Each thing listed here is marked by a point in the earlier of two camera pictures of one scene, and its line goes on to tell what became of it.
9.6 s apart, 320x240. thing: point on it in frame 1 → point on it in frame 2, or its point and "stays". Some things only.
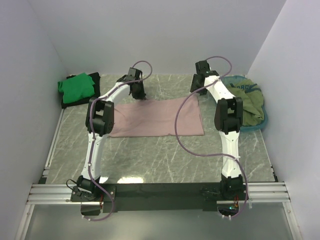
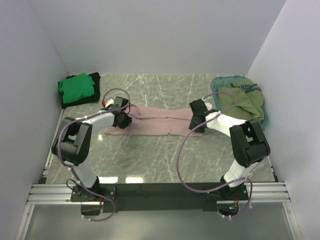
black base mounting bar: [130, 196] stays
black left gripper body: [140, 93] → [126, 120]
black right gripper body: [194, 85] → [193, 123]
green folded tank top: [76, 87] stays
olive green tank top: [253, 100] stays
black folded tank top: [96, 78] stays
